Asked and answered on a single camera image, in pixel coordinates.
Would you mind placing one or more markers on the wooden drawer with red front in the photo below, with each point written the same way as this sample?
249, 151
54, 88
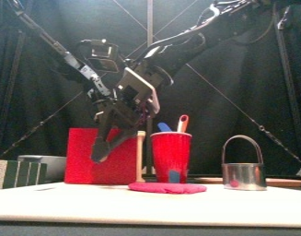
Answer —
80, 166

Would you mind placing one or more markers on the grey bowl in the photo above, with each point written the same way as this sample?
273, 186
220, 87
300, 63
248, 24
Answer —
49, 164

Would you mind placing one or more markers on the vertical metal frame pole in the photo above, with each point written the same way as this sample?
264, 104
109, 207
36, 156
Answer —
149, 18

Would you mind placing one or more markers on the red plastic cup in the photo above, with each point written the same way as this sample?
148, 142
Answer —
170, 153

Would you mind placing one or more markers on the flat red dough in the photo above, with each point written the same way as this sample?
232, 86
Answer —
166, 187

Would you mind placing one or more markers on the blue spatula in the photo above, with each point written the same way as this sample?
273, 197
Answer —
164, 127

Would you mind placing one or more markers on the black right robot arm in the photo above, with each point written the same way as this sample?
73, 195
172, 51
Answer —
205, 33

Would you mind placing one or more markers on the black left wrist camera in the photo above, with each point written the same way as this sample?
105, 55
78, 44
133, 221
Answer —
100, 63

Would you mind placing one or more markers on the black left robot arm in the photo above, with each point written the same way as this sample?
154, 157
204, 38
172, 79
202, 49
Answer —
53, 46

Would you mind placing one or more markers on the wooden drawer box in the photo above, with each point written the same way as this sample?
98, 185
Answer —
140, 156

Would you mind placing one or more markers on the green striped toy block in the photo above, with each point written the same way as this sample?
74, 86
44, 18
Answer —
21, 174

